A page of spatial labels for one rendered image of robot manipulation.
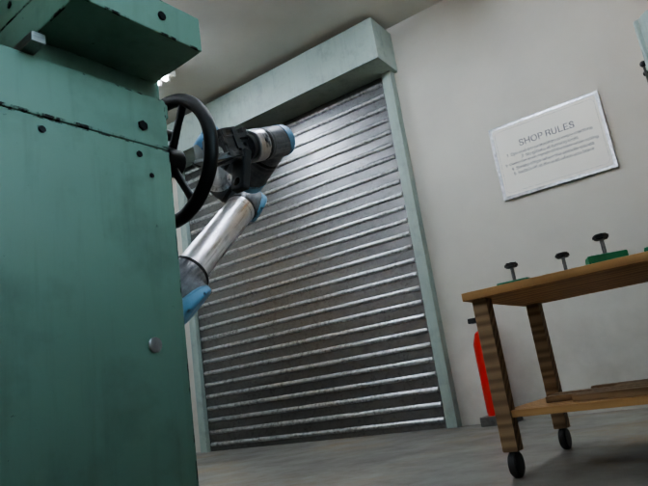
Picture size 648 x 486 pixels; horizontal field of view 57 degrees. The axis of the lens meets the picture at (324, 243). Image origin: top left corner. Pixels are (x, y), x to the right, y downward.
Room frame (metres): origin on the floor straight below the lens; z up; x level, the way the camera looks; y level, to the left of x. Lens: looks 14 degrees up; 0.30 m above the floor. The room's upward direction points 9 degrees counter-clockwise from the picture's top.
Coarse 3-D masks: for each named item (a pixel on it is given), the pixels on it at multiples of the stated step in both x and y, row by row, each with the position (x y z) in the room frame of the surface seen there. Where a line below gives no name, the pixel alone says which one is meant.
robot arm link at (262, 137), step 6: (252, 132) 1.46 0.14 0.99; (258, 132) 1.47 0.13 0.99; (264, 132) 1.49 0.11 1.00; (258, 138) 1.46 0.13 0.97; (264, 138) 1.48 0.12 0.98; (258, 144) 1.47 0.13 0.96; (264, 144) 1.48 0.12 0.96; (270, 144) 1.50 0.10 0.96; (258, 150) 1.48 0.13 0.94; (264, 150) 1.48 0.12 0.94; (270, 150) 1.51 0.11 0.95; (258, 156) 1.49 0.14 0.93; (264, 156) 1.50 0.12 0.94; (252, 162) 1.51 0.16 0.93
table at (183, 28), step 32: (32, 0) 0.73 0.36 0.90; (64, 0) 0.68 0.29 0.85; (96, 0) 0.69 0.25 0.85; (128, 0) 0.73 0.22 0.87; (160, 0) 0.77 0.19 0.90; (0, 32) 0.79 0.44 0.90; (64, 32) 0.73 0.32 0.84; (96, 32) 0.74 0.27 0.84; (128, 32) 0.76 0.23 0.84; (160, 32) 0.77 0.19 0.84; (192, 32) 0.82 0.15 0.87; (128, 64) 0.83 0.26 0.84; (160, 64) 0.85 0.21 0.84
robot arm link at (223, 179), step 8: (216, 128) 1.58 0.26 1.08; (200, 136) 1.57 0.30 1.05; (200, 144) 1.58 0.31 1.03; (224, 168) 1.62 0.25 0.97; (216, 176) 1.89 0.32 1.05; (224, 176) 1.93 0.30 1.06; (216, 184) 2.03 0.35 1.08; (224, 184) 2.08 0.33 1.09; (216, 192) 2.11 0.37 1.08; (224, 192) 2.13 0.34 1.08
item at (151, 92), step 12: (48, 48) 0.75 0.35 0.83; (60, 48) 0.77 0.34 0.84; (48, 60) 0.75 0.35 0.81; (60, 60) 0.77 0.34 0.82; (72, 60) 0.78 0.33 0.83; (84, 60) 0.80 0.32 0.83; (84, 72) 0.80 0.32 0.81; (96, 72) 0.81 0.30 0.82; (108, 72) 0.83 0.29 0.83; (120, 72) 0.85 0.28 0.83; (120, 84) 0.85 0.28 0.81; (132, 84) 0.86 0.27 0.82; (144, 84) 0.88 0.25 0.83; (156, 96) 0.90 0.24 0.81
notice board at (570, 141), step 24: (528, 120) 3.31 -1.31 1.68; (552, 120) 3.25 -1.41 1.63; (576, 120) 3.18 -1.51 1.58; (600, 120) 3.12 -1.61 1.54; (504, 144) 3.40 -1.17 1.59; (528, 144) 3.33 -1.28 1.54; (552, 144) 3.26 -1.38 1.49; (576, 144) 3.20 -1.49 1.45; (600, 144) 3.13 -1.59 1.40; (504, 168) 3.42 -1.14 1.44; (528, 168) 3.35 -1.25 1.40; (552, 168) 3.28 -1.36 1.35; (576, 168) 3.21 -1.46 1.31; (600, 168) 3.15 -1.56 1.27; (504, 192) 3.44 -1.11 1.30; (528, 192) 3.37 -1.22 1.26
